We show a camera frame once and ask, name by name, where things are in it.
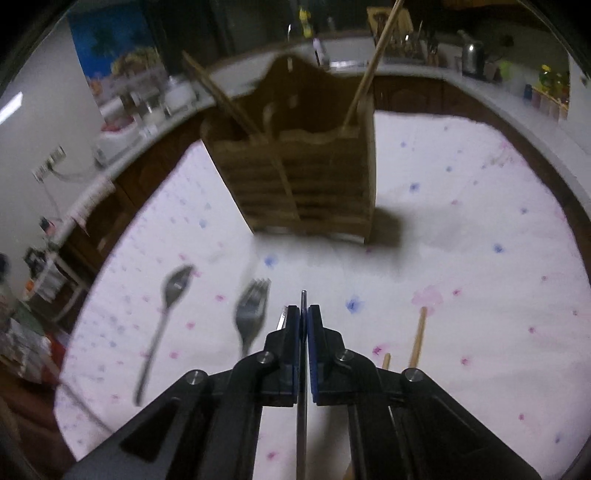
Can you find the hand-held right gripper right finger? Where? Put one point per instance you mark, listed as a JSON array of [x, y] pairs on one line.
[[315, 355]]

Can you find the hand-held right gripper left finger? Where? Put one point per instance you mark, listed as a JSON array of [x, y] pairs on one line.
[[292, 355]]

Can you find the wooden utensil holder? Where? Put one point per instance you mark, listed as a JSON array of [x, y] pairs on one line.
[[300, 175]]

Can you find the metal fork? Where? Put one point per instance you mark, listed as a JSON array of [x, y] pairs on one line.
[[251, 314]]

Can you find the metal spoon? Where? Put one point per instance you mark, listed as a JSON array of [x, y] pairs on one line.
[[171, 295]]

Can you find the white lace cloth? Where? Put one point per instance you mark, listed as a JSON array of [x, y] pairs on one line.
[[90, 198]]

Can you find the white rice cooker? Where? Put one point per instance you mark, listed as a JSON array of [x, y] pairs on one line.
[[117, 145]]

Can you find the steel cooking pot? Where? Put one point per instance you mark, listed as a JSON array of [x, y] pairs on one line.
[[180, 94]]

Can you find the yellow bottle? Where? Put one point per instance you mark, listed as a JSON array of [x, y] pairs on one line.
[[304, 23]]

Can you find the steel kettle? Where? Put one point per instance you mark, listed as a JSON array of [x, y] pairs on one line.
[[471, 53]]

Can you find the row of spice jars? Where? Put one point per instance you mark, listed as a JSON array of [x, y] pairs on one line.
[[547, 104]]

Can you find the green cup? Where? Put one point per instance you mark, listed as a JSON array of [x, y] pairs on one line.
[[506, 70]]

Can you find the green bottle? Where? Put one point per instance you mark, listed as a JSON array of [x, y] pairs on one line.
[[547, 76]]

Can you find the wall power outlet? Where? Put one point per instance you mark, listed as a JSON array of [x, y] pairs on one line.
[[48, 162]]

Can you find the tropical wall poster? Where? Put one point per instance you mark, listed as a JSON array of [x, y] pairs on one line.
[[115, 41]]

